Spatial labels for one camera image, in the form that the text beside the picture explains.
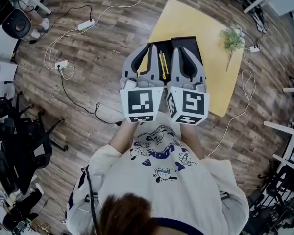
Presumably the black office chair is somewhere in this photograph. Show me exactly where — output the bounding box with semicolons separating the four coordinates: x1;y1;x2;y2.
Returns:
0;92;32;144
0;109;69;195

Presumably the green artificial plant sprig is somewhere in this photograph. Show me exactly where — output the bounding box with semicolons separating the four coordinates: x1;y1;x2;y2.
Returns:
219;26;246;72

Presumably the person's white printed shirt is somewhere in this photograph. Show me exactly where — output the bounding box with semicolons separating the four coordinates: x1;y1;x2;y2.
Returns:
65;111;250;235

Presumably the white floor cable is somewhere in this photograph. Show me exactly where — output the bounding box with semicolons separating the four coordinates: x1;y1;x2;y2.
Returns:
44;0;141;81

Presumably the person's right forearm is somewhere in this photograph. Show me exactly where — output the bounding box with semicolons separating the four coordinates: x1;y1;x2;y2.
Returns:
180;123;204;160

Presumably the thick black cable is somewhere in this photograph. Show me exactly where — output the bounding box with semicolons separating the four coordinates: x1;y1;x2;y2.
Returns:
81;167;99;235

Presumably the white table frame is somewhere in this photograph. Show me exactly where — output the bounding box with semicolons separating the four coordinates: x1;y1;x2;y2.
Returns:
263;87;294;171

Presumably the small yellow utility knife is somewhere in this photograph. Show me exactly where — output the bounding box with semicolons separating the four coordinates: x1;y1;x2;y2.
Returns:
158;50;168;80

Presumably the person's left forearm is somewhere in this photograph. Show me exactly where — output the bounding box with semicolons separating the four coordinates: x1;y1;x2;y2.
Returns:
109;120;138;154

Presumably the black tray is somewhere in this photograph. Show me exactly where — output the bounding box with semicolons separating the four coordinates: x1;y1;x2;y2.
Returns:
147;36;206;85

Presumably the black floor cable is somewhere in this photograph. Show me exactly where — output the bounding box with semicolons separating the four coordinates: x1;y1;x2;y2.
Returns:
48;4;93;34
59;67;122;126

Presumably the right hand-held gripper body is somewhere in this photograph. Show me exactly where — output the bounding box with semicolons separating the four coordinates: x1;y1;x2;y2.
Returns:
165;81;211;127

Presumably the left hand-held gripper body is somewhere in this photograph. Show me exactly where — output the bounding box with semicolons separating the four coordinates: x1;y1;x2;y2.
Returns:
119;78;164;124

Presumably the group of black chairs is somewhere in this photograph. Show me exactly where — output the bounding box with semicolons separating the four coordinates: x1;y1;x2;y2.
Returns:
247;165;294;233

